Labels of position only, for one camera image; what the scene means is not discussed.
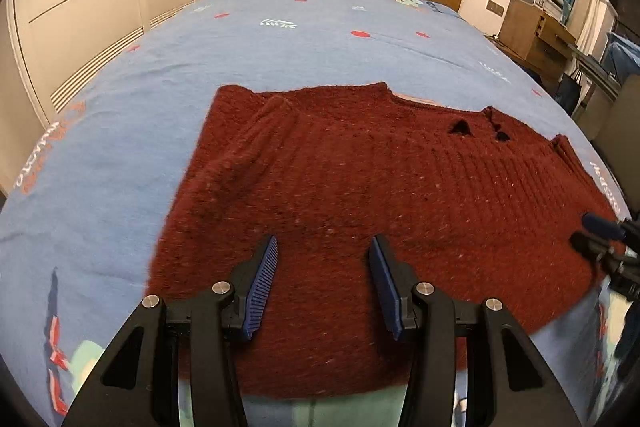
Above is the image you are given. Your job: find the dark red knit sweater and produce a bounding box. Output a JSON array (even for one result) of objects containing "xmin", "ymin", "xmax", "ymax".
[{"xmin": 148, "ymin": 83, "xmax": 614, "ymax": 399}]

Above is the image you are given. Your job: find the wooden bedside cabinet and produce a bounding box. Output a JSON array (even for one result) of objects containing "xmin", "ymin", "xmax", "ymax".
[{"xmin": 498, "ymin": 0, "xmax": 576, "ymax": 86}]

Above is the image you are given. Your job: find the dark blue hanging bag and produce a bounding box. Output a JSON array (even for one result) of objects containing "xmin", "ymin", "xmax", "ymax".
[{"xmin": 553, "ymin": 74, "xmax": 582, "ymax": 116}]

